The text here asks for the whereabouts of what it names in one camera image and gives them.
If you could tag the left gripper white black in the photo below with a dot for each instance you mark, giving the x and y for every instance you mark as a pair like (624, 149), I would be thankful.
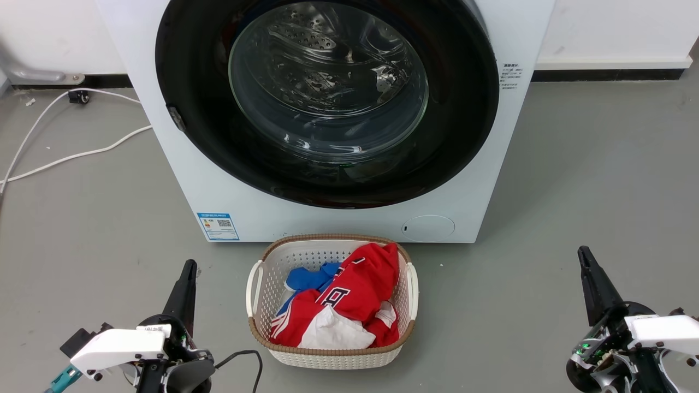
(120, 346)

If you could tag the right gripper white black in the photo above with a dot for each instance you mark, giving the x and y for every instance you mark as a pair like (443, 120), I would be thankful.
(655, 338)

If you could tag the white front-load washing machine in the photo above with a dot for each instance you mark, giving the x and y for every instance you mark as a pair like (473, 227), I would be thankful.
(164, 164)

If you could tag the black round glass washer door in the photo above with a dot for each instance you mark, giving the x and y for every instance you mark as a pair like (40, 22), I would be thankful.
(458, 136)

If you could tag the white woven-rim laundry basket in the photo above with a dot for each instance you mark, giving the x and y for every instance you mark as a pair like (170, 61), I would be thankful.
(262, 289)

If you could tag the blue energy label sticker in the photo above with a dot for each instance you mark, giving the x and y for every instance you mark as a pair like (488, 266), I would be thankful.
(218, 226)

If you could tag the blue garment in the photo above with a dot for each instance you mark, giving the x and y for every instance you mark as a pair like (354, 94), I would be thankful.
(306, 277)

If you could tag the white garment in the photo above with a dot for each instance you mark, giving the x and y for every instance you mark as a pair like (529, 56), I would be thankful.
(333, 333)

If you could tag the red sports jersey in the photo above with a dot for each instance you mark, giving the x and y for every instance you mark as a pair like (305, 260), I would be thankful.
(360, 284)

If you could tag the round white filter cover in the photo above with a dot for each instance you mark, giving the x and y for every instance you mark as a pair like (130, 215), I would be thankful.
(428, 227)

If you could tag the grey metal pipe bracket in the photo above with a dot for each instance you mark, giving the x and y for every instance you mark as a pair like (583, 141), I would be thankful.
(33, 73)

